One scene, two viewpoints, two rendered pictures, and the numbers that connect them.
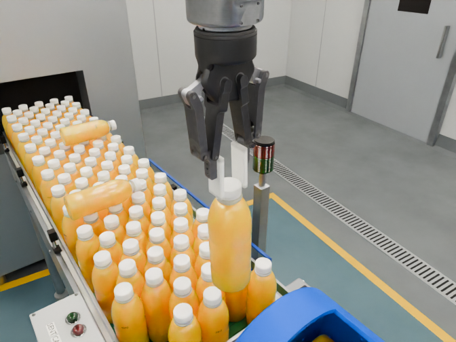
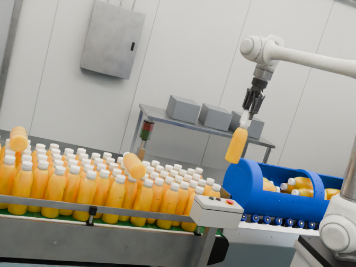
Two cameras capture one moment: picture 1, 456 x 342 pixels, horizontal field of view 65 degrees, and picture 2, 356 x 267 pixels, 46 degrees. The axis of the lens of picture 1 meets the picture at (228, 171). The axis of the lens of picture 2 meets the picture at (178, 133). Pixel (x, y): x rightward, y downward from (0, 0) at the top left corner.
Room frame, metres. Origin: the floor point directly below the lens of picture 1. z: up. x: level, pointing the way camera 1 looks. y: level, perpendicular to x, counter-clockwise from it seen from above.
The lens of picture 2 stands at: (0.29, 2.05, 1.68)
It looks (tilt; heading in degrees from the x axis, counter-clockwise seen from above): 11 degrees down; 283
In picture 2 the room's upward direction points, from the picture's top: 16 degrees clockwise
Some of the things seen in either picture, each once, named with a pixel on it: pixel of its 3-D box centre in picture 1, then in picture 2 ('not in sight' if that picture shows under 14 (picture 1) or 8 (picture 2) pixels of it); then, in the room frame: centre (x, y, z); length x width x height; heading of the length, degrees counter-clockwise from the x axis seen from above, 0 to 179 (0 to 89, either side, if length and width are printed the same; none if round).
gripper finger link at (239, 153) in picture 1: (239, 165); (243, 116); (0.47, -0.02, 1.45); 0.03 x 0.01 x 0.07; 40
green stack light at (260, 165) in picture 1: (262, 161); (145, 133); (0.97, -0.11, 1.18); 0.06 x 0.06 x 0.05
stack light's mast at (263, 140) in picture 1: (262, 163); (145, 134); (0.97, -0.11, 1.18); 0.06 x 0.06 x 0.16
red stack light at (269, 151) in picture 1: (264, 148); (148, 126); (0.97, -0.11, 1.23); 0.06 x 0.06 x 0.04
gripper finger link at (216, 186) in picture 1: (216, 175); (248, 119); (0.44, 0.02, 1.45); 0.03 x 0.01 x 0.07; 40
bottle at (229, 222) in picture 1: (229, 238); (237, 143); (0.46, 0.00, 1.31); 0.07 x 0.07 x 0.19
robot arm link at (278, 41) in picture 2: not in sight; (269, 51); (0.45, 0.02, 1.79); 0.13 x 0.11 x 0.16; 67
